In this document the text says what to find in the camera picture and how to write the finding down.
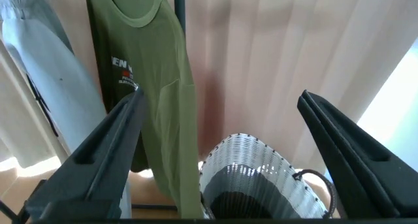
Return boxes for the white laundry basket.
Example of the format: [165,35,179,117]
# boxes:
[198,133,337,220]

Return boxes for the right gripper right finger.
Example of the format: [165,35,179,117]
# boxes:
[296,89,418,219]

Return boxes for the beige curtain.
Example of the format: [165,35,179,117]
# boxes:
[0,0,418,176]

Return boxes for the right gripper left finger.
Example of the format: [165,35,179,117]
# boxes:
[24,86,146,220]

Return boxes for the black clothes rack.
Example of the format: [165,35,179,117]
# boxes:
[130,0,187,212]

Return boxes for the green long-sleeved shirt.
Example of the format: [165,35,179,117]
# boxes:
[84,0,205,220]

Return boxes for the pale grey shorts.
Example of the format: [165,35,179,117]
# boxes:
[0,0,132,219]

